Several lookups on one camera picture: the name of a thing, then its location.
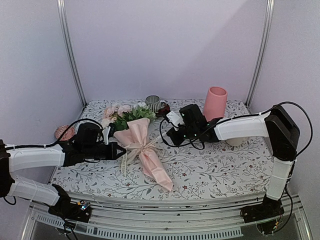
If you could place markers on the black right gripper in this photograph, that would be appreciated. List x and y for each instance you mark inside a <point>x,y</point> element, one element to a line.
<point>177,140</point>

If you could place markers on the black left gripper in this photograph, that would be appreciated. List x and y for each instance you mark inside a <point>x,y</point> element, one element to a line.
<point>112,155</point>

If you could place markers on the cream printed ribbon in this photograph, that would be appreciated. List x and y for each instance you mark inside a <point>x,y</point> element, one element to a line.
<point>138,145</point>

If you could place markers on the pink flower bouquet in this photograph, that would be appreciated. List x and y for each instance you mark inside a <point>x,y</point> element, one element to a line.
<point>131,124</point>

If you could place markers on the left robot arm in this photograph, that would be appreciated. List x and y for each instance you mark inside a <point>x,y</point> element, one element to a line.
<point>19,157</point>

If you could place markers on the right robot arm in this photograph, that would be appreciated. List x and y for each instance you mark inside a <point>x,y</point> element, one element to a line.
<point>274,124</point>

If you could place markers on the tall pink vase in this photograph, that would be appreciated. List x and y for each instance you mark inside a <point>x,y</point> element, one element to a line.
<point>215,103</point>

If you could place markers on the dark red saucer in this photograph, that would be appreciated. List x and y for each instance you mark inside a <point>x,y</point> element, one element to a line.
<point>163,111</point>

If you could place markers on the white coffee mug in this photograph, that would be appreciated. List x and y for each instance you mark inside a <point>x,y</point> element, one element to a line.
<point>236,142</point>

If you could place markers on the floral patterned tablecloth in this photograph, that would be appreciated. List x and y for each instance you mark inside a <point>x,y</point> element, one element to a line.
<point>216,171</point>

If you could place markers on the striped ceramic cup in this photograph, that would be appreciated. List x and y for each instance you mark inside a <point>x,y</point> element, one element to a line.
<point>155,103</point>

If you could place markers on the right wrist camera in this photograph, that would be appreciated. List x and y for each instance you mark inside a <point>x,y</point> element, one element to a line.
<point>174,119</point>

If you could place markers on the aluminium front rail base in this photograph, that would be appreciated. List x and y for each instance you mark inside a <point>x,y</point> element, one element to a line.
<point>199,219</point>

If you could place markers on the right aluminium frame post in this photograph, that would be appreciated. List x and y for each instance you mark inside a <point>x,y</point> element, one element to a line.
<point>268,18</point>

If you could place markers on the aluminium frame post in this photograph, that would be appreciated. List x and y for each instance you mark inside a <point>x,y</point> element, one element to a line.
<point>69,51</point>
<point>268,18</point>

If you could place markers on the left aluminium frame post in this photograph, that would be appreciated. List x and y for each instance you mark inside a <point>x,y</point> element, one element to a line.
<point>69,51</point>

